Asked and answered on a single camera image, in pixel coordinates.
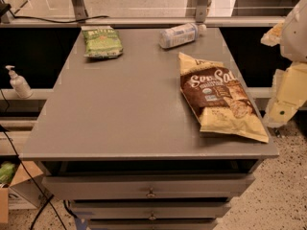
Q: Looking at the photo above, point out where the grey drawer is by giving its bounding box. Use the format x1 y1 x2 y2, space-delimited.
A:
88 219 218 230
42 173 255 200
71 201 230 219

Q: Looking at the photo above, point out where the middle grey drawer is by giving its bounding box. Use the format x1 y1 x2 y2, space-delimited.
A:
71 201 230 219

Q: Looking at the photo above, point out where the green item in box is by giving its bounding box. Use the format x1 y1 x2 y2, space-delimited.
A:
0 161 16 184

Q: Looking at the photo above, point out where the cardboard box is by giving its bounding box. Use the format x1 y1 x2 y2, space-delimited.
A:
0 161 45 223

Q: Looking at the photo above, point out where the black cable on ledge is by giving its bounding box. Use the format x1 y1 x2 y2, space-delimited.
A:
9 10 110 25

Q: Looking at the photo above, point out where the brown sea salt chip bag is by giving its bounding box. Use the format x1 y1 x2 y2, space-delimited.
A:
178 53 269 143

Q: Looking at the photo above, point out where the grey drawer cabinet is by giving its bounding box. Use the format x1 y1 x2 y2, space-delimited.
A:
19 27 280 230

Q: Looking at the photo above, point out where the black cable on floor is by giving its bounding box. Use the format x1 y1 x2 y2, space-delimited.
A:
0 125 68 230

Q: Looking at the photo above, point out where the top grey drawer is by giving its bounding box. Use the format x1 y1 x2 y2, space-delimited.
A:
42 173 255 200

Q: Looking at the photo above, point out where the grey metal bracket right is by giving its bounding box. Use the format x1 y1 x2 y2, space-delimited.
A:
195 0 212 23

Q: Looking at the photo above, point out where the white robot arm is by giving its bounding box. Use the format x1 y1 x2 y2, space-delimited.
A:
261 0 307 127

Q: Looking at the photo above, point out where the bottom grey drawer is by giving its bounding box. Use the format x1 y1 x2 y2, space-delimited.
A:
88 219 218 230

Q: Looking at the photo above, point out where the green jalapeno chip bag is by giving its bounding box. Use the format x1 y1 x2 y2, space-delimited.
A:
82 26 123 58

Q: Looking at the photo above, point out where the white pump dispenser bottle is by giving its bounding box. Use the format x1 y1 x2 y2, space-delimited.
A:
6 65 33 99

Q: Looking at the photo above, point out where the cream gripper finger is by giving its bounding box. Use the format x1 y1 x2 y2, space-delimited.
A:
263 69 297 127
261 23 284 47

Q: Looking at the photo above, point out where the white plastic bottle lying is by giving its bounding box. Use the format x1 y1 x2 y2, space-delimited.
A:
159 23 206 49

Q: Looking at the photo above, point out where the grey metal bracket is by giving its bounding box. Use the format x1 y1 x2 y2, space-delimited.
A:
71 0 88 21
195 0 212 23

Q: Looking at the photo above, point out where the grey metal bracket left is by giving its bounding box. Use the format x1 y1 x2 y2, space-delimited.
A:
71 0 88 21

